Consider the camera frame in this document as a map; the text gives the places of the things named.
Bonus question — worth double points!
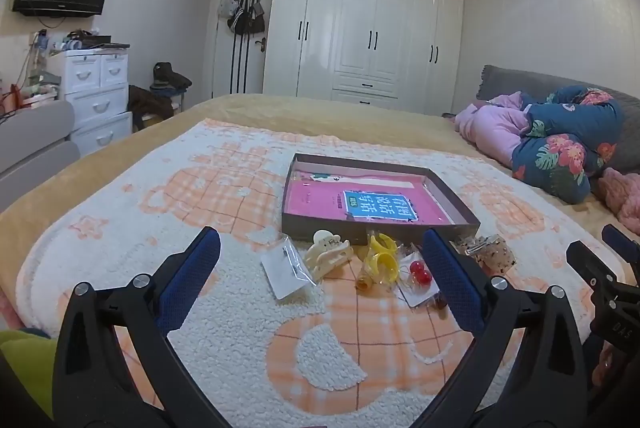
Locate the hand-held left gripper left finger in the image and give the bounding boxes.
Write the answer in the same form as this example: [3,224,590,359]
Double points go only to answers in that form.
[51,226,236,428]

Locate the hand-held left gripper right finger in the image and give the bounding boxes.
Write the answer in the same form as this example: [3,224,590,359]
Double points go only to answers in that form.
[422,228,601,428]

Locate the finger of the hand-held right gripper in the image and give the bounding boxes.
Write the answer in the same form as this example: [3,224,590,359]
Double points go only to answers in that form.
[566,240,632,304]
[601,224,640,265]

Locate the red cherry earring packet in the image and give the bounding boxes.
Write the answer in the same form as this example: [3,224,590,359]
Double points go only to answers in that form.
[397,258,443,309]

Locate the spotted bow hair clip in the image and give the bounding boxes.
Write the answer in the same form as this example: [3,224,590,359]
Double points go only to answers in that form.
[457,234,517,273]

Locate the yellow hair claw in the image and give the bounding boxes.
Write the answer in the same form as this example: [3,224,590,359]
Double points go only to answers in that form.
[361,233,401,281]

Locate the cream hair claw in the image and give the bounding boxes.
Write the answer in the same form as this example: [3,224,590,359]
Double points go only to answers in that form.
[305,230,352,280]

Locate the shallow cardboard box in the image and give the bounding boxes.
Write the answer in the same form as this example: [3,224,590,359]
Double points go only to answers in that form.
[281,152,482,246]

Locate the person's right hand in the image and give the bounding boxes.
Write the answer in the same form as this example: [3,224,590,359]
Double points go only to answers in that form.
[591,339,623,391]

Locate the pink plush cloth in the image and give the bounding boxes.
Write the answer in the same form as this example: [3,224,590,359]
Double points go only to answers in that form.
[597,168,640,236]

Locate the orange white plaid blanket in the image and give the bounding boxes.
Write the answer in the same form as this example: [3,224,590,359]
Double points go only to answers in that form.
[15,118,626,428]

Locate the blue floral quilt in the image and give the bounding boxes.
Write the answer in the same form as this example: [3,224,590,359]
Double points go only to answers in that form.
[511,85,626,204]

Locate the pink quilt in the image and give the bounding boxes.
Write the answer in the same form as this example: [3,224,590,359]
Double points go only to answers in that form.
[454,90,533,166]

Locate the pink book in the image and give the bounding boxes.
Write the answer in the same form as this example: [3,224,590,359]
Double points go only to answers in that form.
[285,178,453,226]

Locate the dark clothing pile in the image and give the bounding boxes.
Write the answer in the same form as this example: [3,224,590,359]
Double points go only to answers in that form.
[128,85,176,124]

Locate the green cloth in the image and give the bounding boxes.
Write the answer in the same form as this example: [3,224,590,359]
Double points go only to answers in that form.
[0,329,58,419]

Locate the yellow bedspread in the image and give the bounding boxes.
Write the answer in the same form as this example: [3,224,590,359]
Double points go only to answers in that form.
[0,93,640,359]

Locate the white drawer cabinet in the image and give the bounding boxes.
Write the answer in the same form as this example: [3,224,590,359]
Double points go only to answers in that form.
[60,45,133,156]

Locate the dark hat and clothes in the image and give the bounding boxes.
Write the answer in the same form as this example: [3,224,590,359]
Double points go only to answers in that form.
[150,62,193,91]

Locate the white room door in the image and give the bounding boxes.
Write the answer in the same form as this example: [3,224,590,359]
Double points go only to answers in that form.
[212,0,278,99]

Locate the cluttered shelf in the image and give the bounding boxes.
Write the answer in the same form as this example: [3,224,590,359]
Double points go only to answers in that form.
[0,30,63,119]

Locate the black set-top box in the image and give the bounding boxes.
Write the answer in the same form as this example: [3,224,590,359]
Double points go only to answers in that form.
[65,35,131,51]

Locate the black hanging bag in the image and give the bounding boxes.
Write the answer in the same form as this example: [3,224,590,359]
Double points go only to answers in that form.
[227,0,266,36]

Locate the white glossy wardrobe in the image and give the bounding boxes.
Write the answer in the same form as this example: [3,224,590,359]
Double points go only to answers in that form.
[202,0,466,111]

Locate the black hanging straps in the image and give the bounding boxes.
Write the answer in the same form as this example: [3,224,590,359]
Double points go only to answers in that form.
[230,33,251,96]

